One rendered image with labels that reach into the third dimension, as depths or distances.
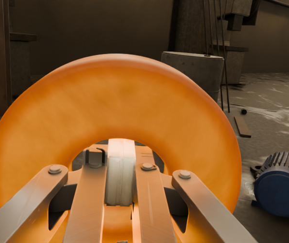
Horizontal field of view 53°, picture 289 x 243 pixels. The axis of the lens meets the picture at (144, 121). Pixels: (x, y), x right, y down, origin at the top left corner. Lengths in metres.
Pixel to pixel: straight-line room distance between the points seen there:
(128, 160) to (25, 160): 0.06
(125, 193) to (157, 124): 0.04
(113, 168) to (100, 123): 0.03
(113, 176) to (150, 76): 0.06
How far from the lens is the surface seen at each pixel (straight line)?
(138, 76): 0.16
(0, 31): 0.44
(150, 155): 0.17
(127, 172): 0.15
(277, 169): 1.89
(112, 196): 0.16
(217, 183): 0.19
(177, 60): 2.58
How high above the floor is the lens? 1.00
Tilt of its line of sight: 16 degrees down
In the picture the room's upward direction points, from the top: 5 degrees clockwise
